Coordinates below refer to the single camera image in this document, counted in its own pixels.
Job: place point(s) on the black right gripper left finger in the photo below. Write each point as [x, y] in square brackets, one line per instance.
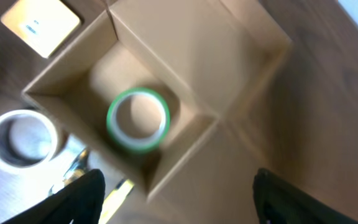
[79, 202]

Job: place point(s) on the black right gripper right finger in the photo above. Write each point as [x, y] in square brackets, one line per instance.
[277, 201]

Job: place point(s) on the yellow highlighter pen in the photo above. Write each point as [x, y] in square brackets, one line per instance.
[115, 199]

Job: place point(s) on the white tape roll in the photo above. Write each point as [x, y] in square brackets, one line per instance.
[29, 140]

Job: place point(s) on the green tape roll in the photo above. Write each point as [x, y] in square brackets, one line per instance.
[138, 120]

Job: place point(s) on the brown cardboard box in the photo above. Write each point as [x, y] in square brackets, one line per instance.
[147, 82]

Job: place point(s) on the yellow sticky note pad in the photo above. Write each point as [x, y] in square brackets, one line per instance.
[42, 24]

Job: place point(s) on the black yellow correction tape dispenser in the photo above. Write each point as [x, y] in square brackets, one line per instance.
[78, 168]

